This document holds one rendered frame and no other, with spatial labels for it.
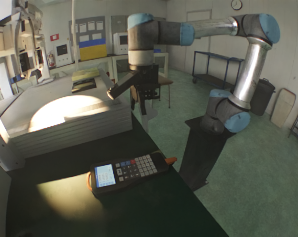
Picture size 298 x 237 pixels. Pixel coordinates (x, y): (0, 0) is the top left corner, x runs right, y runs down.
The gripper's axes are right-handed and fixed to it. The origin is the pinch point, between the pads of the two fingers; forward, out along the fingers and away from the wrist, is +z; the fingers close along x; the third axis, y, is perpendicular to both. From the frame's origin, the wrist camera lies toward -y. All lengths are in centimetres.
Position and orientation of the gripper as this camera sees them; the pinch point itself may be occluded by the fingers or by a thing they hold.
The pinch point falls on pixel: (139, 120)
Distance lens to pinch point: 49.1
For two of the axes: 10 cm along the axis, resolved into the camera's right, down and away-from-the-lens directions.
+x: -3.8, -5.1, 7.7
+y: 9.2, -2.2, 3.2
